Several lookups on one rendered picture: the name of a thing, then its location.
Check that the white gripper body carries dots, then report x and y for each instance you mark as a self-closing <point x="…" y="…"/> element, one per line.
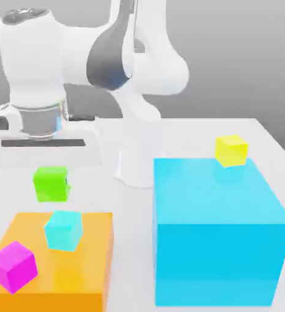
<point x="45" y="153"/>

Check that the small cyan cube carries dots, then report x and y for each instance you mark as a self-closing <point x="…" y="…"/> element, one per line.
<point x="63" y="231"/>

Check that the small magenta cube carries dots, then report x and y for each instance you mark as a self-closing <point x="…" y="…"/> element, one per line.
<point x="13" y="267"/>

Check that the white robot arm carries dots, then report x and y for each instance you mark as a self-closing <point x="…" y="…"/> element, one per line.
<point x="142" y="61"/>

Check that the small yellow cube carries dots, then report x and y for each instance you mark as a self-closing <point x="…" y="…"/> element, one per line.
<point x="231" y="151"/>

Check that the small green cube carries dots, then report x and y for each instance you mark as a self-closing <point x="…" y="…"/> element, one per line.
<point x="50" y="184"/>

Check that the large orange box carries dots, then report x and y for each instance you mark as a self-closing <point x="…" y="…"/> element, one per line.
<point x="67" y="273"/>

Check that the large blue box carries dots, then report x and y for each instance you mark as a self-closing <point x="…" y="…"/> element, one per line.
<point x="218" y="243"/>

